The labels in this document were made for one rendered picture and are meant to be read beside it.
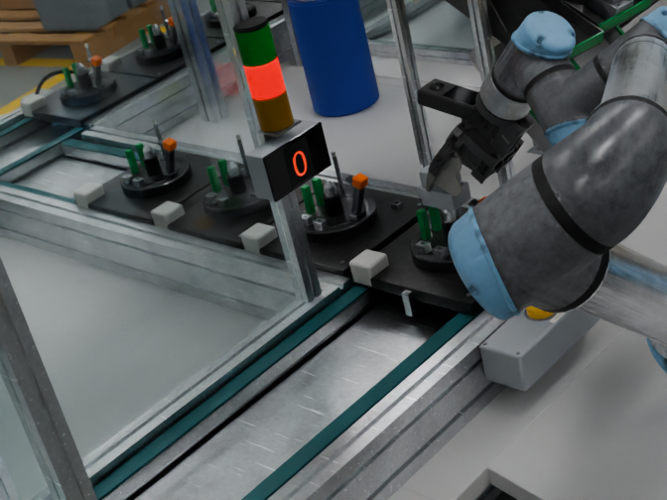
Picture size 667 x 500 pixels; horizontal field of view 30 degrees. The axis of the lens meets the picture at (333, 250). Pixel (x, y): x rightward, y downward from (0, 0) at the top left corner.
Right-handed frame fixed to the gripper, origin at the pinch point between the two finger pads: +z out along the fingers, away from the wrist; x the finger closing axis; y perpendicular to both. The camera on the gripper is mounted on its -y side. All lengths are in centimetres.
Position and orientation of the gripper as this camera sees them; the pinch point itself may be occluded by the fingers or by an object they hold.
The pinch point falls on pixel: (438, 174)
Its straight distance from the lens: 189.8
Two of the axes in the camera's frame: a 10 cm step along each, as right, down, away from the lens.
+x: 6.5, -4.9, 5.8
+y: 6.9, 7.0, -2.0
